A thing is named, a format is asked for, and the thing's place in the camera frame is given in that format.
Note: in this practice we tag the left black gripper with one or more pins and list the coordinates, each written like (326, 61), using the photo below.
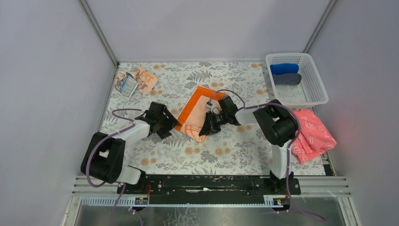
(166, 121)

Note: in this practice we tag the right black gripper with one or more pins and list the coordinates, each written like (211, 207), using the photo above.
(211, 121)

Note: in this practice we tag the orange cartoon towel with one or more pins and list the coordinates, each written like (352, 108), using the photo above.
(192, 116)

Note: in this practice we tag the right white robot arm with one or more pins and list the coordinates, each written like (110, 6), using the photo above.
(277, 123)

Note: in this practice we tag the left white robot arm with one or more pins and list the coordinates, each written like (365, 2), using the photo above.
(103, 161)

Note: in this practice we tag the floral table mat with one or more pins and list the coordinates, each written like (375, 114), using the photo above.
(236, 150)

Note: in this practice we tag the peach lettered towel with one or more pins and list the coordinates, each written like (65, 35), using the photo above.
(126, 83)

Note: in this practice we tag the grey rolled towel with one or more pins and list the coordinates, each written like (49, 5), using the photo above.
(287, 79)

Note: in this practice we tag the blue rolled towel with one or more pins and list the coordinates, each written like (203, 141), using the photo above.
(284, 68)

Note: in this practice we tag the white plastic basket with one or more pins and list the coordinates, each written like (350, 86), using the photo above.
(309, 93)

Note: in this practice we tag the pink folded towel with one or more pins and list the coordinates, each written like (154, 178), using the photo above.
(314, 139)

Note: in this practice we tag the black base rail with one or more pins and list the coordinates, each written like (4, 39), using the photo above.
(214, 189)

